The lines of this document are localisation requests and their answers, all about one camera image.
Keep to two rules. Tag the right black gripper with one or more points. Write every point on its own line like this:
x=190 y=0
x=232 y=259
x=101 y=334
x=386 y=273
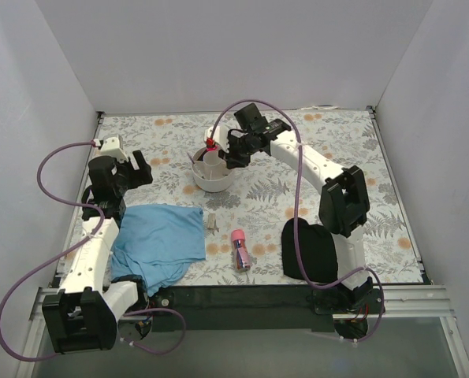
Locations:
x=231 y=147

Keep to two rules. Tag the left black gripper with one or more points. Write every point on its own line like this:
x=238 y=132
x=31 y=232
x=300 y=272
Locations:
x=132 y=173

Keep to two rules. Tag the pink black highlighter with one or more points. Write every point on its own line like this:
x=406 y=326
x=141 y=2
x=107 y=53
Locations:
x=210 y=149

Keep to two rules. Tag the white round divided organizer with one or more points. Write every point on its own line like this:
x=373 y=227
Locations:
x=211 y=173

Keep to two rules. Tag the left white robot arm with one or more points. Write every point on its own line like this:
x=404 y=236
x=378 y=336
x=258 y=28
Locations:
x=84 y=313

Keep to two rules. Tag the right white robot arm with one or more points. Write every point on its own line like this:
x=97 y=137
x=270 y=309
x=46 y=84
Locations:
x=344 y=202

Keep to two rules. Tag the floral patterned table mat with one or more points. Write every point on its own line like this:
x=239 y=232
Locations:
x=267 y=193

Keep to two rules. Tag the light blue cloth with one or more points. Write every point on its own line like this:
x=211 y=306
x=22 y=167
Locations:
x=159 y=243

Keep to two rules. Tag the beige eraser block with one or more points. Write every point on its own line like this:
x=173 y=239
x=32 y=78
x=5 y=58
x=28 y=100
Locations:
x=211 y=221

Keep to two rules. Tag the pink capped glue tube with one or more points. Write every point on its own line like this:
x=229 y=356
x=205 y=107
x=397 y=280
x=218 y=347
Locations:
x=241 y=257

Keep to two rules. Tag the black cloth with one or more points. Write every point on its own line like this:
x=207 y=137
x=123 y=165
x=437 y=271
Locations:
x=317 y=251

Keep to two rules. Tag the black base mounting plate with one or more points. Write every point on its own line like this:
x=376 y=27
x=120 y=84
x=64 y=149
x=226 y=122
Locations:
x=266 y=307

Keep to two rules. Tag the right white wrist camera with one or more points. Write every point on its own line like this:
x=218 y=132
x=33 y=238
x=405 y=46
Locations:
x=219 y=138

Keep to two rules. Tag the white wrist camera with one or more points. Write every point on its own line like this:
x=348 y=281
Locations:
x=112 y=146
x=219 y=138

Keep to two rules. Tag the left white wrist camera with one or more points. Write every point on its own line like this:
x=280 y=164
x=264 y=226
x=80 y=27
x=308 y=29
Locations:
x=112 y=146

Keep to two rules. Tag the aluminium frame rail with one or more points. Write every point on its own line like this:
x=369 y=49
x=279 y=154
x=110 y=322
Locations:
x=417 y=301

